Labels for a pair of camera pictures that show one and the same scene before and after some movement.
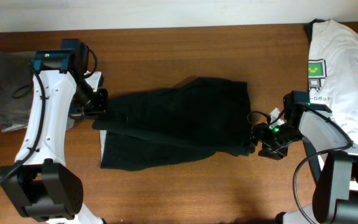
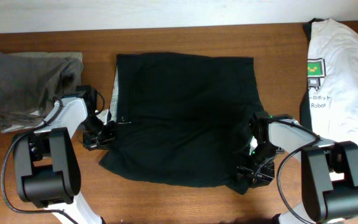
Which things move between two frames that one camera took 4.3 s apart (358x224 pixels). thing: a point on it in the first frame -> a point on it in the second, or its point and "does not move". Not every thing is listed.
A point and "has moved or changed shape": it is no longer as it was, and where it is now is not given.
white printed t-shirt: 341,68 does not move
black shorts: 181,122 has moved or changed shape
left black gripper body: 87,103 -> 95,134
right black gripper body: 275,141 -> 260,165
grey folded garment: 7,92 does not move
